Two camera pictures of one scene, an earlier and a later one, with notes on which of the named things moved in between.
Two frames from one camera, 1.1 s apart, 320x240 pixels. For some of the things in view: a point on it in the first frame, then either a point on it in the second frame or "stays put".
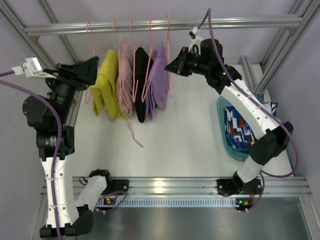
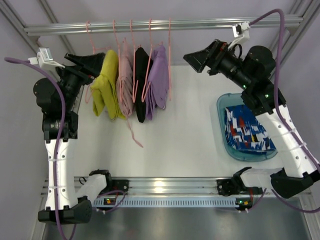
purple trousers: [158, 84] stays put
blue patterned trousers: [239, 133] stays put
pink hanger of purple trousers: [146, 88] stays put
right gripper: [186, 61] to [215, 57]
